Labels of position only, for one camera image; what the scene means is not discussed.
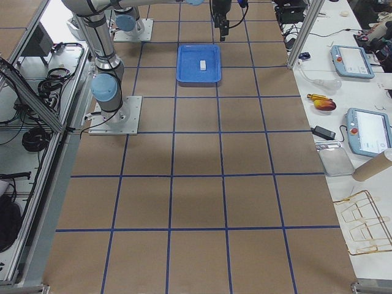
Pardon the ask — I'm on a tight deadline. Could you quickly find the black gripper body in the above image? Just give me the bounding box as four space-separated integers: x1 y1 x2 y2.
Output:
212 0 231 34

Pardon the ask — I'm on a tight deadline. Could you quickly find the clear light bulb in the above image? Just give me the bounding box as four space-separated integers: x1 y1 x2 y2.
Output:
312 79 342 91

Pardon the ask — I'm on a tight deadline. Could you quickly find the gold bottle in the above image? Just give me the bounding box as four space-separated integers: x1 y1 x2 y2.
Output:
307 94 329 101

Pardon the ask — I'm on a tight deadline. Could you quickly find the teach pendant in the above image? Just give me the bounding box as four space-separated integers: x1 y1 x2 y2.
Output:
330 45 374 79
346 108 391 157

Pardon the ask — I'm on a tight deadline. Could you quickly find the mango fruit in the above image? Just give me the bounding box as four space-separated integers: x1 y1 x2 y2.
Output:
313 99 336 111

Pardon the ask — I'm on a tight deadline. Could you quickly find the black power adapter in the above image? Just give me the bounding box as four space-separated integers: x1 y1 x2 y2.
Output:
311 126 336 140

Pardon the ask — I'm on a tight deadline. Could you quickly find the aluminium frame post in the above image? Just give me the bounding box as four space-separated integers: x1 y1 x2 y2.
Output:
287 0 325 69

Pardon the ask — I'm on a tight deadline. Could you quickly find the clear plastic lidded box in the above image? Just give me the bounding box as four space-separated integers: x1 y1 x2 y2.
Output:
318 148 355 177

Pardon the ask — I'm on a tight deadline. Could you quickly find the blue plastic tray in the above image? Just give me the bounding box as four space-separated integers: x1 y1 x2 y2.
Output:
176 45 222 84

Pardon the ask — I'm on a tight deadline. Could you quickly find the cardboard tube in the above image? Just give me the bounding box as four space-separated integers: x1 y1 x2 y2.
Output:
352 148 391 181

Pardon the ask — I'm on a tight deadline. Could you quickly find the far teach pendant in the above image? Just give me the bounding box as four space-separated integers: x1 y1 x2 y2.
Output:
330 45 374 79

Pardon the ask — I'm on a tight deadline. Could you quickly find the near teach pendant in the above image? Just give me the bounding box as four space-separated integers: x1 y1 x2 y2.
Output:
346 108 391 157

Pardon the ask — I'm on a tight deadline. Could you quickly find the gold wire rack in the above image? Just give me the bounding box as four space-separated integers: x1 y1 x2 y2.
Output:
333 190 391 256

